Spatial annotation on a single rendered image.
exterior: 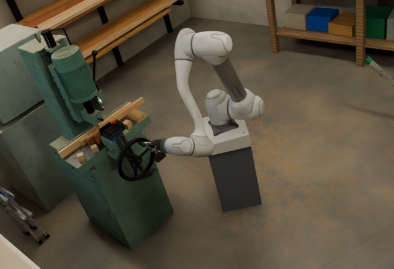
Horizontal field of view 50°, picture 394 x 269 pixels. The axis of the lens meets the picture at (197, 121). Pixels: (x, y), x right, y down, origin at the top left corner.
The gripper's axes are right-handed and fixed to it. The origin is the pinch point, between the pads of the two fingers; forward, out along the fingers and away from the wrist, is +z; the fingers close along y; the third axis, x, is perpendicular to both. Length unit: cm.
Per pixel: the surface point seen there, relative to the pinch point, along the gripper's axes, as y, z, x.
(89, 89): 6.2, 18.3, -44.3
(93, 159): 25.6, 23.9, -6.1
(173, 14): -275, 292, -29
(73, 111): 14, 41, -35
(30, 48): 15, 43, -81
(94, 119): 9.6, 29.1, -25.3
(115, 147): 13.5, 13.5, -6.9
